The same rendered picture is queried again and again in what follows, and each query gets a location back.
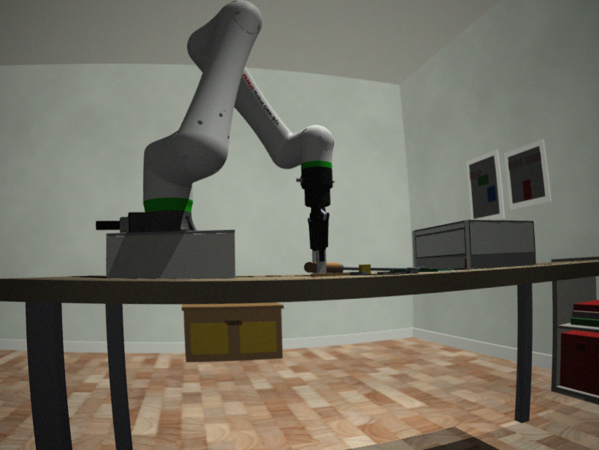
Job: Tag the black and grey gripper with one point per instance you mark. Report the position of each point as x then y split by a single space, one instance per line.
318 198

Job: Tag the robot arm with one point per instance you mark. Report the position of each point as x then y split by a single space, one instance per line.
200 147

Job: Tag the small white cabinet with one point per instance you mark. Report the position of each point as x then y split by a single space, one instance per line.
485 243

